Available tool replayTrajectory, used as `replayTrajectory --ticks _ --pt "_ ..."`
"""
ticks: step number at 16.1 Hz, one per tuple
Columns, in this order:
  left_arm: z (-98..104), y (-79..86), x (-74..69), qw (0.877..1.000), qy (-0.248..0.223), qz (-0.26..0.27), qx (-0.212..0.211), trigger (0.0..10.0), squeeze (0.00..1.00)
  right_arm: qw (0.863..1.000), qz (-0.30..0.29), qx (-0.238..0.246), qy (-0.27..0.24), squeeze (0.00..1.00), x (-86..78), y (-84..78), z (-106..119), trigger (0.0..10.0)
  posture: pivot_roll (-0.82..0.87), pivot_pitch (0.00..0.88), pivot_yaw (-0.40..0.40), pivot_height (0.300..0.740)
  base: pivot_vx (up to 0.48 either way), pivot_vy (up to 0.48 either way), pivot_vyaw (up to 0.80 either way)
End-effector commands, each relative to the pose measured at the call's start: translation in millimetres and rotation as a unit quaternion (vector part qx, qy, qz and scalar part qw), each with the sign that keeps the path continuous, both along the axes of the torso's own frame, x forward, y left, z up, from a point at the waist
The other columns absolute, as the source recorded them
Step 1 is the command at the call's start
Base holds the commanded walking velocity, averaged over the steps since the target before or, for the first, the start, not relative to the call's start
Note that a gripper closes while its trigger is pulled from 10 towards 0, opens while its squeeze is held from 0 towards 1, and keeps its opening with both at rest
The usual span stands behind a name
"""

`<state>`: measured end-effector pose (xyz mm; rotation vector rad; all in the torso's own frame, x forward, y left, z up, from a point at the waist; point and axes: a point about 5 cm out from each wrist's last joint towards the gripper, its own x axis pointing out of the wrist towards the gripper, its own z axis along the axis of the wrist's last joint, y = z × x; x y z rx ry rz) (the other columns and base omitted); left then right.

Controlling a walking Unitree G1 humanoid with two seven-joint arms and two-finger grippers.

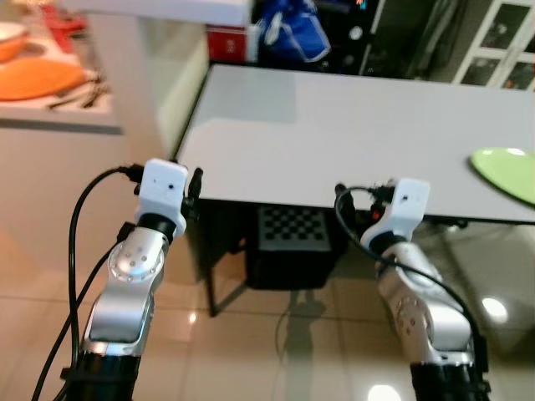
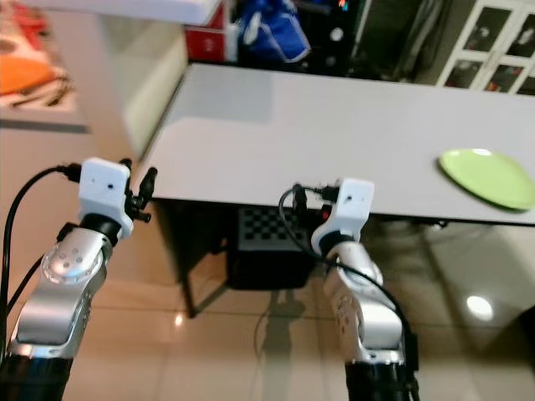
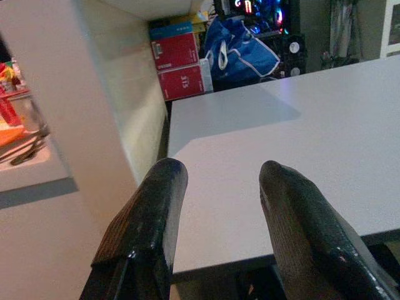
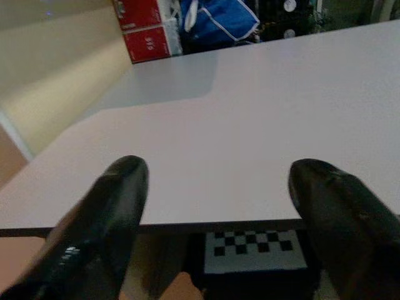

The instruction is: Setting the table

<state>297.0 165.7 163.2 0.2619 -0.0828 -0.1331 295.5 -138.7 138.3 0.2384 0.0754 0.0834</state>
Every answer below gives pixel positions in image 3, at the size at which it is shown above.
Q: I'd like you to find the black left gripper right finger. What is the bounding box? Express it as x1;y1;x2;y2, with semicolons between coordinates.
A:
258;160;400;300

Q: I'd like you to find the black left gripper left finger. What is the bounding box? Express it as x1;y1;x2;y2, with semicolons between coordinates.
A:
79;157;189;300

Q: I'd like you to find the dark spoon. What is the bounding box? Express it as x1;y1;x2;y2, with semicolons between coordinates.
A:
11;137;48;166

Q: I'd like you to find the metal fork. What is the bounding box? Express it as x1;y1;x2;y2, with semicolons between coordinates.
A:
0;124;51;163

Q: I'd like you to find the red cardboard box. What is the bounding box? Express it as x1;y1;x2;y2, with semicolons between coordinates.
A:
157;64;207;101
151;32;201;72

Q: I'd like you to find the orange plate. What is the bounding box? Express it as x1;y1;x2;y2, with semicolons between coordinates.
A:
0;124;26;148

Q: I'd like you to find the red plastic cup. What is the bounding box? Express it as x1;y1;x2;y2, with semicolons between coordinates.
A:
0;90;23;126

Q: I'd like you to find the black speaker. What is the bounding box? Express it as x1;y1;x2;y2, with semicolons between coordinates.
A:
281;32;309;76

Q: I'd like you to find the blue bag with white trim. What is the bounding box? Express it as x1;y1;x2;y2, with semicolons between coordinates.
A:
202;15;281;91

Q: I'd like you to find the blue cardboard box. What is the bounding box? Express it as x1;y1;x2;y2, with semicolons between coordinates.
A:
149;21;194;41

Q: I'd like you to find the yellow box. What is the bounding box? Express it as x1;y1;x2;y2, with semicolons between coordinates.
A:
191;11;210;34

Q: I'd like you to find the patterned curtain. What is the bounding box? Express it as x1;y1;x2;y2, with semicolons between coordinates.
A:
329;0;365;60

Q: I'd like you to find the computer with coloured lights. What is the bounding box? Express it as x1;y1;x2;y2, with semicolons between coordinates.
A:
214;0;301;35

